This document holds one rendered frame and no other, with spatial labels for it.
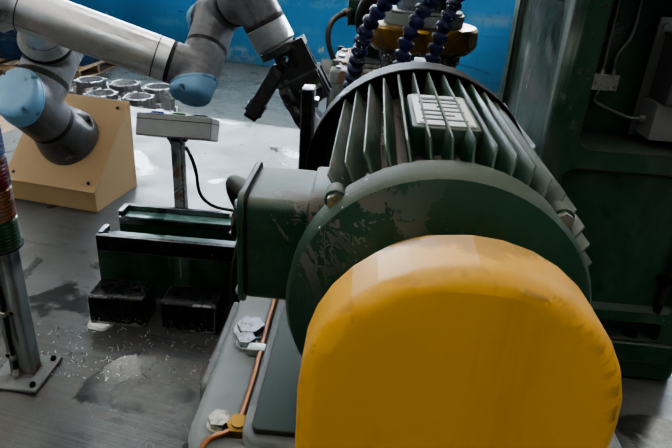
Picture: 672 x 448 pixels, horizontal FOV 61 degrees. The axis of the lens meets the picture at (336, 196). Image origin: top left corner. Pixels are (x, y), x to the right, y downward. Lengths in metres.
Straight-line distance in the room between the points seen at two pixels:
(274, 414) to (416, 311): 0.20
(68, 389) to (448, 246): 0.85
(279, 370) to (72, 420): 0.57
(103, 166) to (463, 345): 1.36
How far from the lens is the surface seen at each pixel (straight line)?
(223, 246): 1.07
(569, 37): 0.85
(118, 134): 1.56
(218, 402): 0.42
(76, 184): 1.54
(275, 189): 0.34
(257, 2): 1.02
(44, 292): 1.25
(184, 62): 1.03
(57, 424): 0.96
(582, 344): 0.23
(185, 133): 1.31
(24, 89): 1.43
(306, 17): 6.88
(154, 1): 7.67
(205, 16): 1.08
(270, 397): 0.40
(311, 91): 0.85
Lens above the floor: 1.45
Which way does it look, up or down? 24 degrees down
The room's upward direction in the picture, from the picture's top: 4 degrees clockwise
